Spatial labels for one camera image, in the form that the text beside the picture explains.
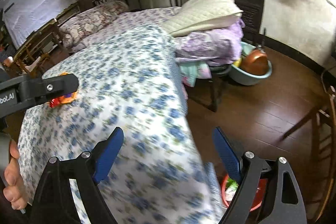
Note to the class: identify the white quilted pillow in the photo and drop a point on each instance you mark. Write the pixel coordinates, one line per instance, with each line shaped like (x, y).
(202, 15)

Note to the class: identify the purple floral folded blanket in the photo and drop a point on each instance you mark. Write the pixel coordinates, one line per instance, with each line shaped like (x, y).
(215, 47)

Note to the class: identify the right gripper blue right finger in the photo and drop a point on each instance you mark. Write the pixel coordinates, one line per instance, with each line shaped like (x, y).
(227, 154)

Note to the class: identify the left hand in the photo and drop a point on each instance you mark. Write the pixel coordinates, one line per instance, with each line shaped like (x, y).
(15, 191)

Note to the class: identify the wooden chair with cushion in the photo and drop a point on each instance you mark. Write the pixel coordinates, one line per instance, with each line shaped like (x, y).
(320, 171)

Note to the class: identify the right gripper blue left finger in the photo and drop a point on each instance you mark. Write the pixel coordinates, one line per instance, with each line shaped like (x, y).
(105, 153)

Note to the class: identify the black folding stool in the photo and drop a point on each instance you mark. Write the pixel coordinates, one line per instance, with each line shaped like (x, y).
(217, 82)

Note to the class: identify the light blue wash basin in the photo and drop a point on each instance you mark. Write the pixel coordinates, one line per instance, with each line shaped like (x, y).
(240, 76)

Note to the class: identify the maroon floral pillow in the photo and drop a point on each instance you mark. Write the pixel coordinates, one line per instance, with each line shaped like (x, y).
(88, 22)

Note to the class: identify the wooden bedside chair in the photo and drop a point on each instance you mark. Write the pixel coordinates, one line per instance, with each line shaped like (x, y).
(42, 50)

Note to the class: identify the red plastic trash basket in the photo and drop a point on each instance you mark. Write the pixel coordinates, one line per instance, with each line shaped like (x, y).
(244, 194)

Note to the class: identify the orange snack wrapper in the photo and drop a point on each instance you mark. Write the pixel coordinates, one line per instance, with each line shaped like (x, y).
(65, 98)

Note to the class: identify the blue floral bed sheet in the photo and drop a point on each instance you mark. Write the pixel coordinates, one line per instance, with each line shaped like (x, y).
(128, 78)

